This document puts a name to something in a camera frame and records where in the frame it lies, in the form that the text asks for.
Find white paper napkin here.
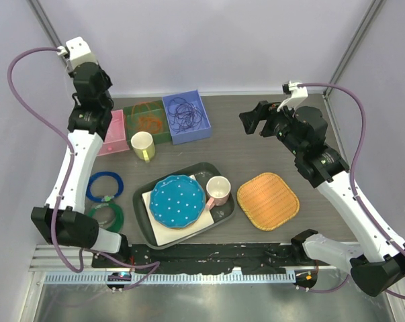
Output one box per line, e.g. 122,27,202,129
142,175,214,246

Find pink plastic box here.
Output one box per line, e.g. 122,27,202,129
97,109,129,156

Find slotted cable duct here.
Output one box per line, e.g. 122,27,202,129
44,270,296,285

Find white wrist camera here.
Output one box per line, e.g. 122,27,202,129
277,81,308,112
57,36,99,72

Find green plastic box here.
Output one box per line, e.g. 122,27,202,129
123,100,172,146

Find orange woven basket tray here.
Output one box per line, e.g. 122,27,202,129
236,172,300,231

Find blue plastic box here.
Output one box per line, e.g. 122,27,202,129
162,90,212,145

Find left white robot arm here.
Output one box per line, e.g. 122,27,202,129
31,62,130,268

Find green coiled cable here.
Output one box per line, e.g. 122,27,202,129
87,202,125,232

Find purple thin cable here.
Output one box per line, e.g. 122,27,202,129
167,96,206,131

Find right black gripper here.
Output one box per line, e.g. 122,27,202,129
240,98,304,156

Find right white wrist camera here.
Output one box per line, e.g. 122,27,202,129
277,81,308,112

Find blue coiled cable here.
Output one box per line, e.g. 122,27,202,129
87,171,125,204

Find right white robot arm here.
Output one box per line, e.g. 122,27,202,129
239,101,405,297

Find blue polka dot plate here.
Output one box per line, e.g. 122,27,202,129
148,174,206,229

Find yellow mug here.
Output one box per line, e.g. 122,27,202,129
130,131,156,163

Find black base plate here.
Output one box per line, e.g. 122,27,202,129
91,241,320,276

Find pink mug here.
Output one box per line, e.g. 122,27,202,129
206,176,231,210

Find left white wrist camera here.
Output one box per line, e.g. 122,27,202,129
57,36,99,72

